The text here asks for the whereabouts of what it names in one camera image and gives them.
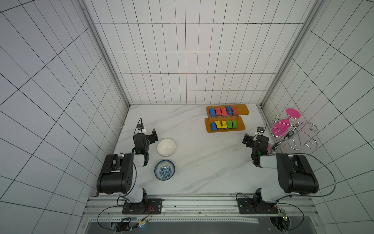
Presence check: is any red eraser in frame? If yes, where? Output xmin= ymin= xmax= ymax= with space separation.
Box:
xmin=215 ymin=108 xmax=222 ymax=117
xmin=221 ymin=108 xmax=228 ymax=117
xmin=231 ymin=107 xmax=239 ymax=116

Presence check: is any orange wooden two-tier shelf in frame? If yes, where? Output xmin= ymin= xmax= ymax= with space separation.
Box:
xmin=205 ymin=104 xmax=249 ymax=133

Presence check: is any blue eraser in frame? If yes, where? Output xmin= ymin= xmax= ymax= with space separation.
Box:
xmin=209 ymin=108 xmax=217 ymax=118
xmin=210 ymin=122 xmax=217 ymax=132
xmin=226 ymin=106 xmax=233 ymax=116

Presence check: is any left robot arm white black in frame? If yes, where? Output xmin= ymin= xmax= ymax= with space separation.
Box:
xmin=96 ymin=129 xmax=158 ymax=207

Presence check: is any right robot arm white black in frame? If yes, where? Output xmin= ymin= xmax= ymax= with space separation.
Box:
xmin=243 ymin=134 xmax=319 ymax=206

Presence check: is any white bowl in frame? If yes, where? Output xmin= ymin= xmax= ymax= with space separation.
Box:
xmin=157 ymin=139 xmax=176 ymax=157

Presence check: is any bottom green eraser right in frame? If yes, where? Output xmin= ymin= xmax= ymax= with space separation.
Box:
xmin=232 ymin=121 xmax=238 ymax=129

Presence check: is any bottom yellow eraser right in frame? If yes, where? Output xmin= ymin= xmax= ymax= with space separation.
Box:
xmin=221 ymin=121 xmax=228 ymax=129

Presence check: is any yellow eraser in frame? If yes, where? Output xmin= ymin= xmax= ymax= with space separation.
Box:
xmin=221 ymin=121 xmax=228 ymax=129
xmin=215 ymin=121 xmax=222 ymax=129

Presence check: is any blue patterned bowl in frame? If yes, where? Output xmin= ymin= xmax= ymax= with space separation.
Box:
xmin=154 ymin=160 xmax=175 ymax=181

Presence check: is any bottom yellow eraser left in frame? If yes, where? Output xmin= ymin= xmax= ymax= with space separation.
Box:
xmin=215 ymin=121 xmax=222 ymax=129

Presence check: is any right electronics board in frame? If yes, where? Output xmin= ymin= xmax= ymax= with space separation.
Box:
xmin=269 ymin=208 xmax=291 ymax=232

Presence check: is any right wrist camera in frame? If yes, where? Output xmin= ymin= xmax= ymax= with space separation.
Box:
xmin=257 ymin=127 xmax=265 ymax=133

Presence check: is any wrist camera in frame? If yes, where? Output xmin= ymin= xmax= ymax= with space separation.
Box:
xmin=257 ymin=127 xmax=265 ymax=133
xmin=137 ymin=123 xmax=144 ymax=131

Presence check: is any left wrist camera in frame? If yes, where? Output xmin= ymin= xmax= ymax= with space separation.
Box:
xmin=137 ymin=123 xmax=144 ymax=131

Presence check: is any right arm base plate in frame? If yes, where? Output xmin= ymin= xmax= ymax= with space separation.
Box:
xmin=237 ymin=199 xmax=279 ymax=215

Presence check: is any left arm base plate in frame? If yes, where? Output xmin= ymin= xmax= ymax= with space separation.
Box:
xmin=122 ymin=199 xmax=163 ymax=215

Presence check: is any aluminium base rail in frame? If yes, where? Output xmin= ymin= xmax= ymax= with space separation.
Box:
xmin=83 ymin=195 xmax=319 ymax=223

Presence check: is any left electronics board with wires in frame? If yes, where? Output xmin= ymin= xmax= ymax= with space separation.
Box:
xmin=110 ymin=217 xmax=150 ymax=232

